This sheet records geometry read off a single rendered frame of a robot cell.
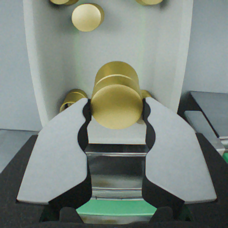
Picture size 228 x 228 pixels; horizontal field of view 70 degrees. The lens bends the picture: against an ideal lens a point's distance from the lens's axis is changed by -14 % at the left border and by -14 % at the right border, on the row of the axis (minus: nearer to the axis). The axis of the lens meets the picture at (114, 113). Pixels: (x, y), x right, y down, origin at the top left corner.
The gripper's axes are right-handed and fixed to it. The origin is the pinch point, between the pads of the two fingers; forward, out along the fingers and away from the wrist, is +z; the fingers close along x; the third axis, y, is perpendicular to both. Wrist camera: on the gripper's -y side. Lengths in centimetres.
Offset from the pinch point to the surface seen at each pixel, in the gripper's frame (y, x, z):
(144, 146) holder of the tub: 16.1, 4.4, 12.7
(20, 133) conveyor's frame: 15.7, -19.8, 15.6
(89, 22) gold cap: -4.3, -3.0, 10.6
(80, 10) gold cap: -5.7, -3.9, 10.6
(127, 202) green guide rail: 18.3, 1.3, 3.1
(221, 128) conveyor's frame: 7.4, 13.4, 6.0
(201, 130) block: 7.2, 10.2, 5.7
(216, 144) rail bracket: 6.5, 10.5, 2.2
